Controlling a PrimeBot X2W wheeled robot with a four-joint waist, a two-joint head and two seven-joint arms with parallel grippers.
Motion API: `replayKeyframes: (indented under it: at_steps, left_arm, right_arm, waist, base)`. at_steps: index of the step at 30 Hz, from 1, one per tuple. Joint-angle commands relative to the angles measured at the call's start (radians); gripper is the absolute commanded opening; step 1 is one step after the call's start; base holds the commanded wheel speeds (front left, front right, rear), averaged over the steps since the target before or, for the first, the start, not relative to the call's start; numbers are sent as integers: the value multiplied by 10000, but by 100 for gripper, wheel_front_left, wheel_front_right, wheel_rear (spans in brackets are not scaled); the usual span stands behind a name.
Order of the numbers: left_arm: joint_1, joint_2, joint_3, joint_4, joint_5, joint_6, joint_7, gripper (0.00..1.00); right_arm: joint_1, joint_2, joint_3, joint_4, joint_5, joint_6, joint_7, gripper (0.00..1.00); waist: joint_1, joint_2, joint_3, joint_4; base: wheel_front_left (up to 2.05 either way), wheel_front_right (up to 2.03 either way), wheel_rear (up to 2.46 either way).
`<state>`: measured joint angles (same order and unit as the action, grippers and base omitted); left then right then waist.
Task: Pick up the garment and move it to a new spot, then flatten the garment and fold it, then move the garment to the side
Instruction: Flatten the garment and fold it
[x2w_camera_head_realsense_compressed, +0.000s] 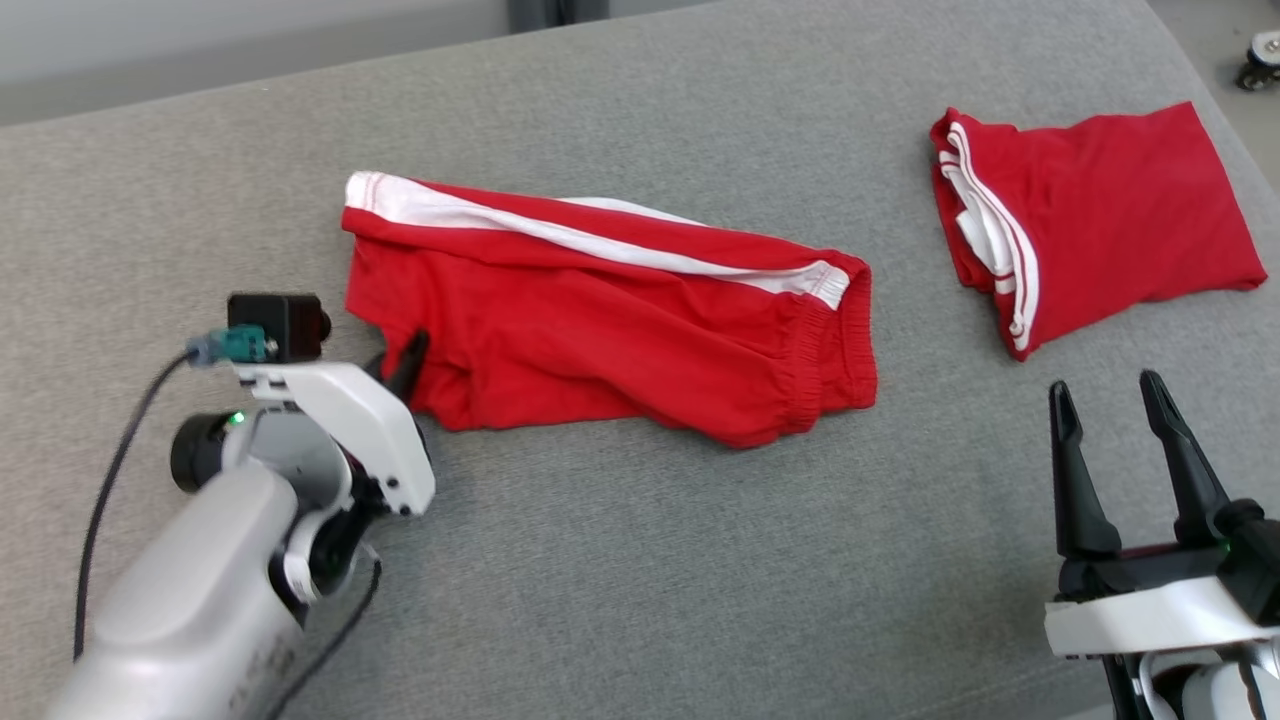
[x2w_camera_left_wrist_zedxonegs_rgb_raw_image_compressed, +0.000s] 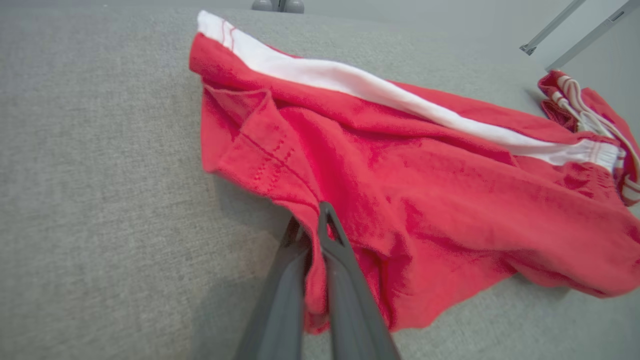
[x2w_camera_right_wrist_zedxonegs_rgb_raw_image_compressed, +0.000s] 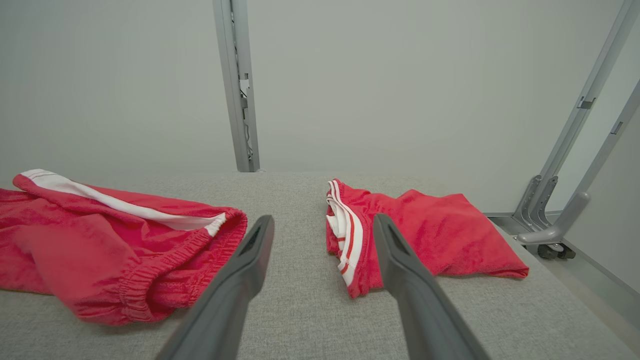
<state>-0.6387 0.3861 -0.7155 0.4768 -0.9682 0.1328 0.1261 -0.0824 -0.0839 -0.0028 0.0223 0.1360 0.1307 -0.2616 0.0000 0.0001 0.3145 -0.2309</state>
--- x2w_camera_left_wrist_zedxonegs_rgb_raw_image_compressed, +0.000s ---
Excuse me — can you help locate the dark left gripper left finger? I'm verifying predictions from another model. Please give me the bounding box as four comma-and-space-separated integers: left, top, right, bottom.
234, 216, 313, 360

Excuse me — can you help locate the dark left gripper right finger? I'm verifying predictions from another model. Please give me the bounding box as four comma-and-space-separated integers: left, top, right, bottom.
317, 201, 401, 360

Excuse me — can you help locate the slotted grey frame bar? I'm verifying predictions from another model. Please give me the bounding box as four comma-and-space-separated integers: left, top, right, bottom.
546, 0, 640, 72

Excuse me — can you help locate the red garment white striped trim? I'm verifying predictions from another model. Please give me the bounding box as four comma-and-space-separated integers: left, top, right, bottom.
537, 69, 640, 207

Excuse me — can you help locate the plain grey frame bar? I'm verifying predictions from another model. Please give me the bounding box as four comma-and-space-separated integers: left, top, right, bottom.
519, 0, 587, 56

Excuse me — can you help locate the red garment white side stripe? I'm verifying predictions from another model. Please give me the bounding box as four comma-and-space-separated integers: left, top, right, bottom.
189, 10, 640, 335

